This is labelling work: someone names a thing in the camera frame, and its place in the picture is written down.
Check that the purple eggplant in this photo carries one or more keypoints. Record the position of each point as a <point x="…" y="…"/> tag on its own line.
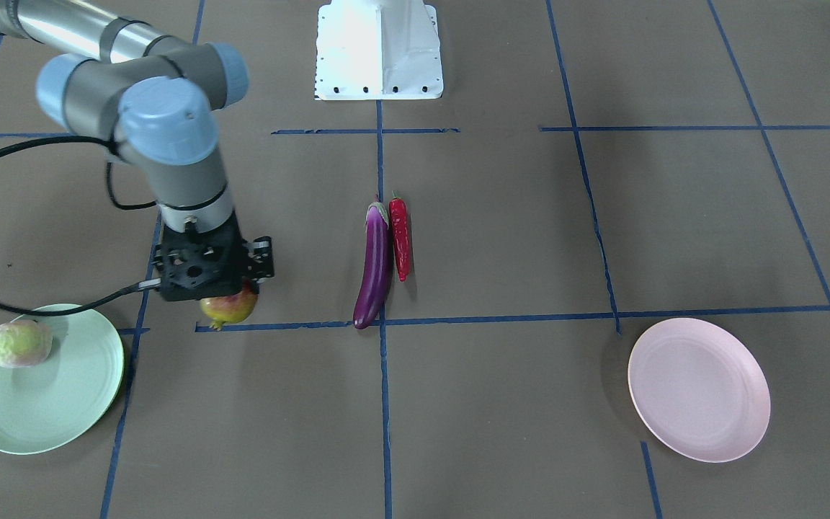
<point x="378" y="267"/>

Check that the yellow-green guava fruit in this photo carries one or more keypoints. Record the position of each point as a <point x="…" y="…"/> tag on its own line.
<point x="24" y="343"/>

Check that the white pillar with base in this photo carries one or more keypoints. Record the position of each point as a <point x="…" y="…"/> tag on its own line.
<point x="378" y="50"/>

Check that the red-yellow pomegranate fruit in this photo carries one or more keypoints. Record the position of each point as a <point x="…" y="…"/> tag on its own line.
<point x="229" y="309"/>

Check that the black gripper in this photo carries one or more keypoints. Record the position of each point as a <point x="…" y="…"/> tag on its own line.
<point x="261" y="259"/>

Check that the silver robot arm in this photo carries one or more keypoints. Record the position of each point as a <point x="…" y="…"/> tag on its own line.
<point x="149" y="97"/>

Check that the red chili pepper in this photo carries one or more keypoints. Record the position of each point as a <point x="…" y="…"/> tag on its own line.
<point x="401" y="228"/>

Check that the light green plate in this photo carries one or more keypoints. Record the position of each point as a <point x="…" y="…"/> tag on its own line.
<point x="46" y="406"/>

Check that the pink plate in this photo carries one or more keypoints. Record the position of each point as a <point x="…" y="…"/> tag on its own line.
<point x="699" y="390"/>

